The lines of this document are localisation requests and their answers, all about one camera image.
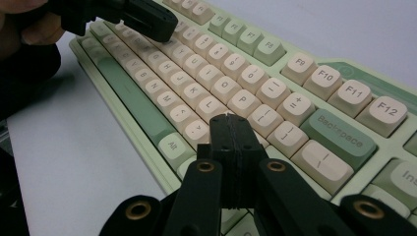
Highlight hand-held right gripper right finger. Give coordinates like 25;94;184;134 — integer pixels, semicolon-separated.
232;114;269;210

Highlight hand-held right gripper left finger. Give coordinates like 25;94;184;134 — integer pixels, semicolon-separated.
196;113;236;210

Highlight green and cream keyboard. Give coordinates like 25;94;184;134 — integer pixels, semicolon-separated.
68;0;417;236

